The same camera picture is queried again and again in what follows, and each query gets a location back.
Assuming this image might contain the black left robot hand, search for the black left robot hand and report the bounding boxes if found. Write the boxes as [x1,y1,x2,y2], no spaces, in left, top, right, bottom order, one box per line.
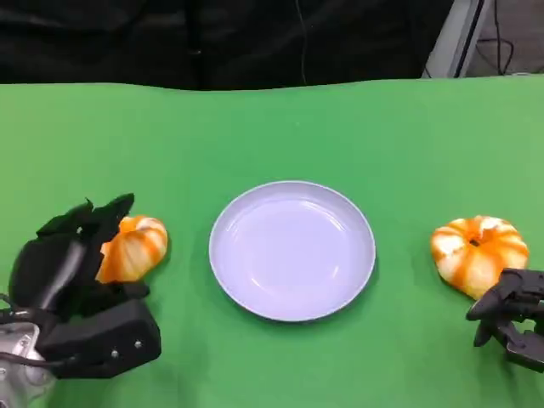
[8,193,150,323]

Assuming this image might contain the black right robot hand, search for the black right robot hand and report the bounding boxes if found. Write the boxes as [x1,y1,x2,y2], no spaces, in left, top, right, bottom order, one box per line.
[465,267,544,375]

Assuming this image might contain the orange and white bread roll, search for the orange and white bread roll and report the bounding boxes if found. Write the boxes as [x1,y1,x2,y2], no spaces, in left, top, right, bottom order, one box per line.
[94,215,169,285]
[430,215,531,299]

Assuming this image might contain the lilac plate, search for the lilac plate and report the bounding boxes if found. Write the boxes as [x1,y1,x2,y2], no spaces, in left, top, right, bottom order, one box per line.
[207,180,377,323]

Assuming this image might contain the black backdrop cloth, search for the black backdrop cloth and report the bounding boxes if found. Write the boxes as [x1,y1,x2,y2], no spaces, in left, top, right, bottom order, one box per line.
[0,0,455,92]

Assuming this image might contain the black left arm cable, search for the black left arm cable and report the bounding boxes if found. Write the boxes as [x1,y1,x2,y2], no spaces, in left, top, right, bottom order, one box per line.
[0,292,82,367]

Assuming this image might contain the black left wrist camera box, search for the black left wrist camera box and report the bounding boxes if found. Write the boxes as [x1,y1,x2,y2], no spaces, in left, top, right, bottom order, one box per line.
[37,297,163,380]

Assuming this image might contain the black floor cables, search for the black floor cables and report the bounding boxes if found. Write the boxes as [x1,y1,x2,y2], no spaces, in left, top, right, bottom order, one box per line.
[473,0,532,77]

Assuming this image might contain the grey metal frame post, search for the grey metal frame post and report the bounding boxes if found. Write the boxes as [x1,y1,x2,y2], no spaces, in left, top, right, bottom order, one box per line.
[420,0,495,79]

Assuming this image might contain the thin black hanging cable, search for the thin black hanging cable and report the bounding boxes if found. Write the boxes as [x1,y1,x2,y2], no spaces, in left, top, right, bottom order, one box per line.
[296,0,309,86]

